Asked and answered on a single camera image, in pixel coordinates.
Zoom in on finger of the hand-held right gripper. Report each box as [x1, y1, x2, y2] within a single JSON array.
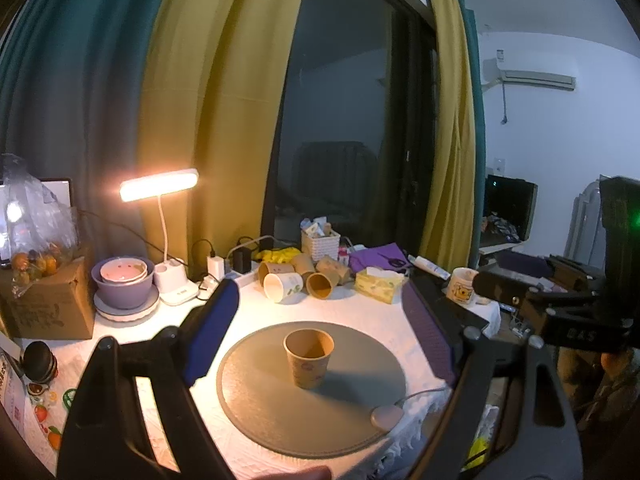
[[471, 255, 607, 313], [517, 305, 640, 350]]

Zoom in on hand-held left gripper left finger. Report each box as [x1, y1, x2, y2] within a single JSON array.
[[55, 278, 242, 480]]

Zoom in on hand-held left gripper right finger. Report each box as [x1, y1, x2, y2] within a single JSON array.
[[402, 269, 577, 480]]

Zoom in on brown printed paper cup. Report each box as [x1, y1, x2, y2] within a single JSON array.
[[283, 329, 335, 390]]

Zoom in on person's right forearm camouflage sleeve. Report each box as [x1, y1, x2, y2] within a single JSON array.
[[557, 347, 640, 431]]

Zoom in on white paper cup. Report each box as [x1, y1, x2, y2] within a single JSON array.
[[263, 271, 305, 305]]

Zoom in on person's right hand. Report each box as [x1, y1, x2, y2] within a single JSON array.
[[600, 350, 633, 378]]

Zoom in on person's left hand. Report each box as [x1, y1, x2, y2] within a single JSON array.
[[257, 465, 335, 480]]

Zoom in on white mug yellow print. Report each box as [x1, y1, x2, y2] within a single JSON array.
[[446, 267, 482, 307]]

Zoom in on white power strip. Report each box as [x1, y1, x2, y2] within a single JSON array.
[[197, 265, 266, 293]]

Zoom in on white tube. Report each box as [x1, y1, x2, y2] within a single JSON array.
[[407, 254, 453, 281]]

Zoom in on yellow tissue pack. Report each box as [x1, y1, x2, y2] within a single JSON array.
[[354, 267, 407, 305]]

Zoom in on white desk lamp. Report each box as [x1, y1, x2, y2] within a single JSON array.
[[119, 168, 201, 307]]

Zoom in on black monitor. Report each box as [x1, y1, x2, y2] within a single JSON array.
[[481, 174, 539, 241]]

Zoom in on white plate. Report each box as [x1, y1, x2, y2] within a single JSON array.
[[93, 285, 161, 324]]

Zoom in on purple cloth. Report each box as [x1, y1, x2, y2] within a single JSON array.
[[347, 242, 416, 277]]

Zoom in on purple bowl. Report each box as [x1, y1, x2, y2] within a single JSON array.
[[91, 256, 156, 311]]

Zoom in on round grey mat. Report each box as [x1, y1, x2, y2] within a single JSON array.
[[216, 320, 407, 458]]

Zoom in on yellow rubber gloves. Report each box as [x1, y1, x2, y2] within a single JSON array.
[[252, 247, 303, 265]]

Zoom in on pink bowl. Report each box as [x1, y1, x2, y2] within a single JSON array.
[[100, 259, 149, 285]]

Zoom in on white textured tablecloth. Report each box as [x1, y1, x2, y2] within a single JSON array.
[[20, 270, 501, 480]]

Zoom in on white woven basket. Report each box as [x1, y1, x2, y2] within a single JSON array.
[[301, 230, 342, 269]]

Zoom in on yellow curtain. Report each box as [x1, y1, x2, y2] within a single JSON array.
[[135, 0, 313, 281], [419, 0, 477, 273]]

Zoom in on cardboard box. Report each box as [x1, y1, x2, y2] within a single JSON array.
[[0, 255, 96, 341]]

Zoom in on black round case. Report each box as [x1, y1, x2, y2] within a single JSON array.
[[22, 341, 59, 385]]

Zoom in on teal curtain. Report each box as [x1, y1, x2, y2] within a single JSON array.
[[0, 0, 181, 266], [456, 0, 487, 268]]

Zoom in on fruit print cloth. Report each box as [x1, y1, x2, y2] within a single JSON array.
[[25, 380, 78, 461]]

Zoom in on plastic bag of oranges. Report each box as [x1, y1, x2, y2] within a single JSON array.
[[0, 152, 81, 301]]

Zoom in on white air conditioner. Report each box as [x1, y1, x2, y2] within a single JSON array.
[[480, 57, 577, 93]]

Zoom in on dark window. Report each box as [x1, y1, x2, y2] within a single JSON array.
[[260, 0, 441, 256]]

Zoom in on small grey disc with cable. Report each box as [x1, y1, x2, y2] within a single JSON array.
[[370, 386, 451, 431]]

